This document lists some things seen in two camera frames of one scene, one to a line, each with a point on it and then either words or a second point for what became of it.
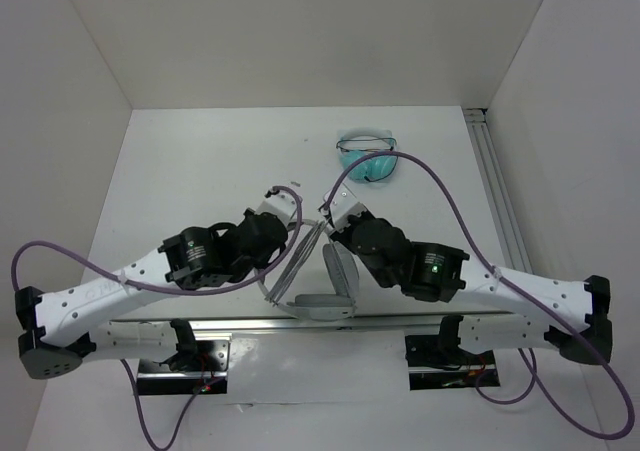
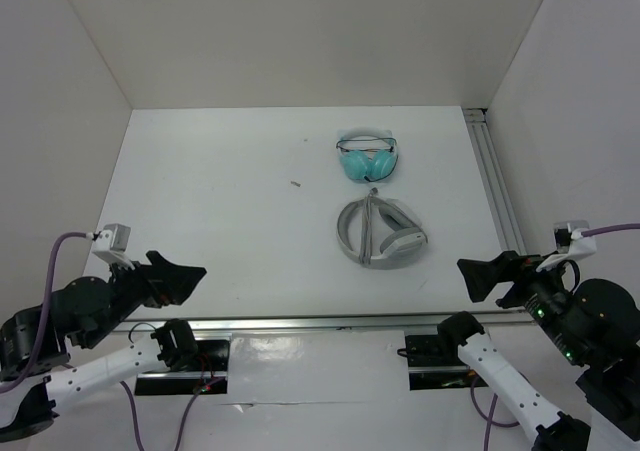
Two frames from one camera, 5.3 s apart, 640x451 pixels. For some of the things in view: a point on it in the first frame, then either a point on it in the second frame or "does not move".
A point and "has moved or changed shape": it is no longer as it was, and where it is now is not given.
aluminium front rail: [163, 323] does not move
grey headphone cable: [298, 256] has moved or changed shape
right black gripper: [342, 235] → [479, 273]
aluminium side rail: [479, 129] does not move
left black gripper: [264, 263] → [165, 282]
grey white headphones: [324, 307] → [403, 242]
